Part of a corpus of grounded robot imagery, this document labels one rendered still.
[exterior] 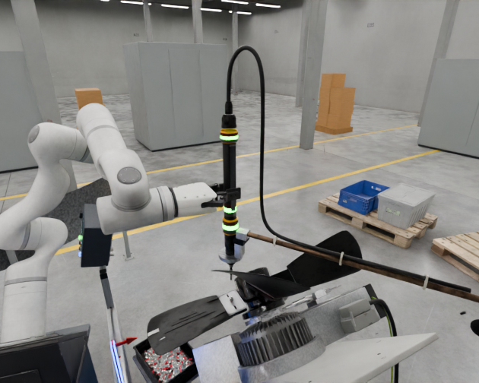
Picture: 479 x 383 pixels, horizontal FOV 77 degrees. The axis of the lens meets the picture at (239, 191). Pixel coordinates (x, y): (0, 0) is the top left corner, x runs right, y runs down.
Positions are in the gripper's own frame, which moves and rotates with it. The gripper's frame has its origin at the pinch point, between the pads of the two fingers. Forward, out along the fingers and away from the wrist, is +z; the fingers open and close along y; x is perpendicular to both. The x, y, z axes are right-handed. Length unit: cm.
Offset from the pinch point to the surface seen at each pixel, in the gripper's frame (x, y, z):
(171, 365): -72, -14, -19
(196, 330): -37.9, 5.2, -13.4
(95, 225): -32, -60, -35
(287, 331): -38.1, 17.0, 9.3
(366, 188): -132, -201, 302
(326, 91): -47, -616, 586
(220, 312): -37.4, 2.9, -5.0
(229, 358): -53, 6, -4
